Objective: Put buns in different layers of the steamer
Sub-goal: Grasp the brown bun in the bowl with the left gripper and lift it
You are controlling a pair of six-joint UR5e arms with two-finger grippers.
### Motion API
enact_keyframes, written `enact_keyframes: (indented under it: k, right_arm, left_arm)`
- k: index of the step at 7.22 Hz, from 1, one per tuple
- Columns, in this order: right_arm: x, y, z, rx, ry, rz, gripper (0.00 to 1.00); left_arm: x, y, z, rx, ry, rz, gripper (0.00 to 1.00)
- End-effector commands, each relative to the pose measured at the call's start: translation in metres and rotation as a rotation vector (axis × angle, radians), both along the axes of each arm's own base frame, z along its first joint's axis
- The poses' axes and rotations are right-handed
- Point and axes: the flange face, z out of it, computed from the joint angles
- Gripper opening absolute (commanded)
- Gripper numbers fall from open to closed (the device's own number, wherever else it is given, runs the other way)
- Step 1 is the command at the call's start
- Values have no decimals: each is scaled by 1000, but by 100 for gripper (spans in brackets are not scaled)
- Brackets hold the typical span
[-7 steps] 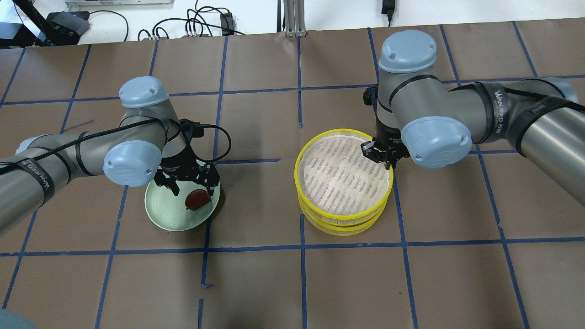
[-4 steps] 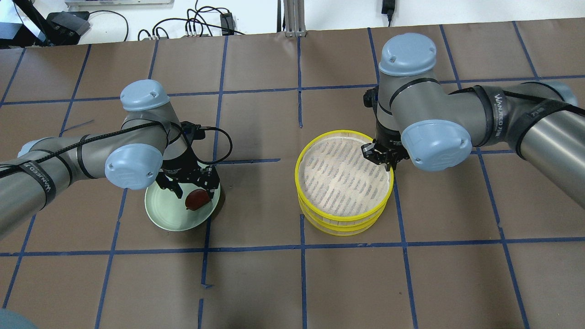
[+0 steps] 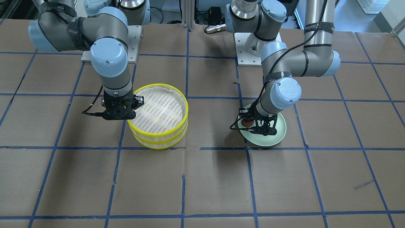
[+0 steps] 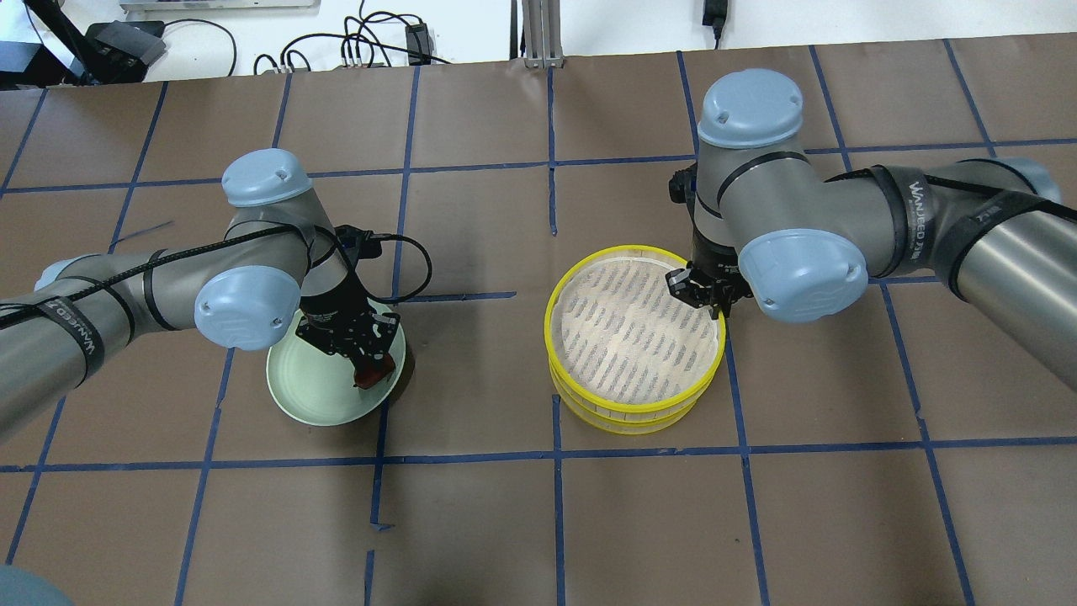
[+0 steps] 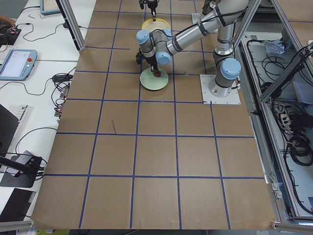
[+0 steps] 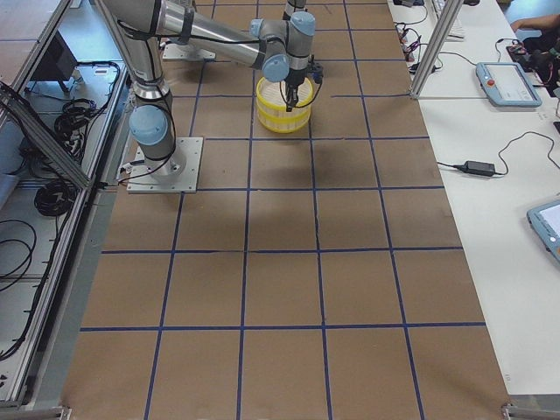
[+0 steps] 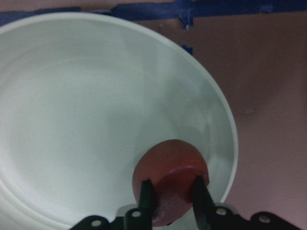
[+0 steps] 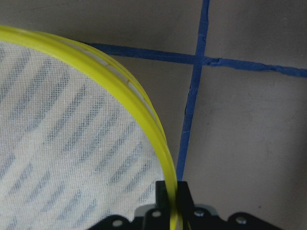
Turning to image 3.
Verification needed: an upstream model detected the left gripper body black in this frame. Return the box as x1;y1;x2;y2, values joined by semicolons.
251;108;277;136

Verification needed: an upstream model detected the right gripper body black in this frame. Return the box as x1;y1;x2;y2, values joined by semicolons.
101;89;144;121

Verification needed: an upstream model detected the brown bun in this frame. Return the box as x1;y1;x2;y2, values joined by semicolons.
241;119;254;128

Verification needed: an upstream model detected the yellow steamer layer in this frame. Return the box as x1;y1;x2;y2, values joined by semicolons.
128;83;189;141
129;121;188;150

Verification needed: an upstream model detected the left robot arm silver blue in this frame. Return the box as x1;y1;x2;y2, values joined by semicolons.
225;0;340;136

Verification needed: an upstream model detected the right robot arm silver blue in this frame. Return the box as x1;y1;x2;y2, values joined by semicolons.
28;0;150;121

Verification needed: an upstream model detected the green plate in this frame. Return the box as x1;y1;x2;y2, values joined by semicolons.
237;105;287;146

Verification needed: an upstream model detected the brown paper table cover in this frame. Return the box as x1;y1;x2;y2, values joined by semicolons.
0;19;405;228

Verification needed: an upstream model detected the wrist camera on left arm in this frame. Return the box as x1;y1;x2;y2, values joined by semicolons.
229;108;254;132

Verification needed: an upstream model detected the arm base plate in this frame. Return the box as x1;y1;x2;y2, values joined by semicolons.
234;32;269;67
81;25;143;64

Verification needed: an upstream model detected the aluminium frame post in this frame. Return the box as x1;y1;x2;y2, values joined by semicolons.
180;0;197;31

